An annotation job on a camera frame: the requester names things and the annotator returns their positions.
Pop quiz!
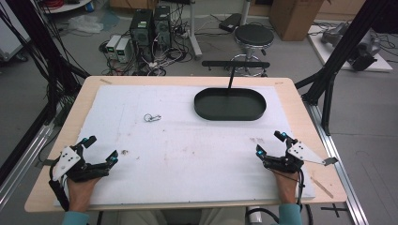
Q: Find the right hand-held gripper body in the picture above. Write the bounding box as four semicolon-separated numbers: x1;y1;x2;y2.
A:
262;141;340;174

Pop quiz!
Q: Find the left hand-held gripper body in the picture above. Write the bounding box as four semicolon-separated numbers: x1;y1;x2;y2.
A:
43;145;109;184

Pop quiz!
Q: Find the black oval tray hanger stand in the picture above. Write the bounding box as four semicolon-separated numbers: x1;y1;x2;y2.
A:
193;60;271;122

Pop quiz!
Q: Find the small metal key ring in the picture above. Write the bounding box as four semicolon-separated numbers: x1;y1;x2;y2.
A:
143;112;162;123

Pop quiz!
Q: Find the person's left hand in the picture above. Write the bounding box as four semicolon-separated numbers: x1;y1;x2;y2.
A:
66;176;103;214

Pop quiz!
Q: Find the person's right hand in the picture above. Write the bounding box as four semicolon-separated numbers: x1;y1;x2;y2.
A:
271;168;300;206

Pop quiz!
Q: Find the thin wooden stick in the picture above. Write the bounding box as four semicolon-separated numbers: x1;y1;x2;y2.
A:
310;175;335;200

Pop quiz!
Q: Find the white foam mat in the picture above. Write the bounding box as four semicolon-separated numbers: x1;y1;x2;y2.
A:
54;84;316;208

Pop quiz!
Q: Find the white floor board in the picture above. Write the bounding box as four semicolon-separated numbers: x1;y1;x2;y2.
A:
307;24;394;73

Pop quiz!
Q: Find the white power supply unit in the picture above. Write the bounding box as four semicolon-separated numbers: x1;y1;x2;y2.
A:
105;34;122;59
115;37;131;64

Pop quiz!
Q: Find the black round stool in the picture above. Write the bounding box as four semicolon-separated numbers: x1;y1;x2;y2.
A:
229;23;276;78

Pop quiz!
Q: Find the white plastic bag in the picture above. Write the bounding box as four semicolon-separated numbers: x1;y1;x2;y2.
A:
67;14;104;35

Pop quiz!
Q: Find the grey robot device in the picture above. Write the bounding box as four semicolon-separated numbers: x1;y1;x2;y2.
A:
321;22;382;72

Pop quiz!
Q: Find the brown cardboard box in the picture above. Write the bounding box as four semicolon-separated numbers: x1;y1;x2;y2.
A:
268;0;325;42

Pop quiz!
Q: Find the black computer tower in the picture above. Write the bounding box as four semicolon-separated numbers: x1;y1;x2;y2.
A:
129;8;155;63
152;5;173;52

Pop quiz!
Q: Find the flat black box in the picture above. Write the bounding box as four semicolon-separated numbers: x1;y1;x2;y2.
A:
218;12;243;33

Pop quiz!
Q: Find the white metal stand leg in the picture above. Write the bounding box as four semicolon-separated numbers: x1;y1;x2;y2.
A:
187;0;204;61

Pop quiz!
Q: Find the round white table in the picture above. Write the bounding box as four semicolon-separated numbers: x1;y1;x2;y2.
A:
42;0;94;14

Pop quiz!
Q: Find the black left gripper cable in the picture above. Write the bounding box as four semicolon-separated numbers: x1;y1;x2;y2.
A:
48;164;70;212

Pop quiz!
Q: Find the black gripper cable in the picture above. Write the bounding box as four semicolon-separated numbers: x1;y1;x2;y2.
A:
295;168;306;211
48;164;70;212

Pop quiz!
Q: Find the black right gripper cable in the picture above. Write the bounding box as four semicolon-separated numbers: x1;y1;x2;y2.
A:
295;168;306;211

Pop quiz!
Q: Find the aluminium rail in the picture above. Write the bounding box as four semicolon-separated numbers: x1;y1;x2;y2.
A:
303;100;371;225
0;122;56;208

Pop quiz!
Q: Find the black cable under table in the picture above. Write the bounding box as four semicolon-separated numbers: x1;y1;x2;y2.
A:
245;207;282;225

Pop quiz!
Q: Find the black metal frame post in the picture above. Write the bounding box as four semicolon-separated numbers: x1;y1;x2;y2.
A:
295;0;398;136
0;0;92;186

